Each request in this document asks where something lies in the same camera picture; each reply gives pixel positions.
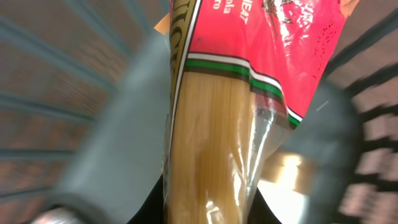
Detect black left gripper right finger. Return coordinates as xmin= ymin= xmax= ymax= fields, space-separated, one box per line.
xmin=247 ymin=189 xmax=281 ymax=224

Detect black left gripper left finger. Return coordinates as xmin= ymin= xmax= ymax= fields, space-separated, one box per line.
xmin=127 ymin=176 xmax=165 ymax=224

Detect red spaghetti packet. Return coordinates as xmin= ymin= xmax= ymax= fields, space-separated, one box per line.
xmin=163 ymin=0 xmax=357 ymax=223

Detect grey plastic shopping basket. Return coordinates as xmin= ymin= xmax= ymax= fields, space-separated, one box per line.
xmin=1 ymin=1 xmax=397 ymax=223

